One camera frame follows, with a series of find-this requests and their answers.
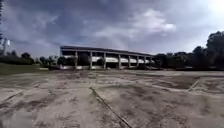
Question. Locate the long building with columns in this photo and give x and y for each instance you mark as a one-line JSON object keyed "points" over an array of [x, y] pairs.
{"points": [[106, 55]]}

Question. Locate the weathered grey concrete pavement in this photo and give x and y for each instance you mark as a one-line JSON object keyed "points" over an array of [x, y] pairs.
{"points": [[100, 100]]}

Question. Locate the row of dark trees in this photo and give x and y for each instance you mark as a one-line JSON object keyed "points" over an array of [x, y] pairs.
{"points": [[200, 56]]}

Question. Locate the grass field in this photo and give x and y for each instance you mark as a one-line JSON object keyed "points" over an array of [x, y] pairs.
{"points": [[16, 69]]}

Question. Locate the row of low trees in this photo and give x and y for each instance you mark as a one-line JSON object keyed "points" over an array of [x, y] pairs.
{"points": [[16, 59]]}

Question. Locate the white tower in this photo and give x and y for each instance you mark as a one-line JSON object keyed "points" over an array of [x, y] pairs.
{"points": [[6, 43]]}

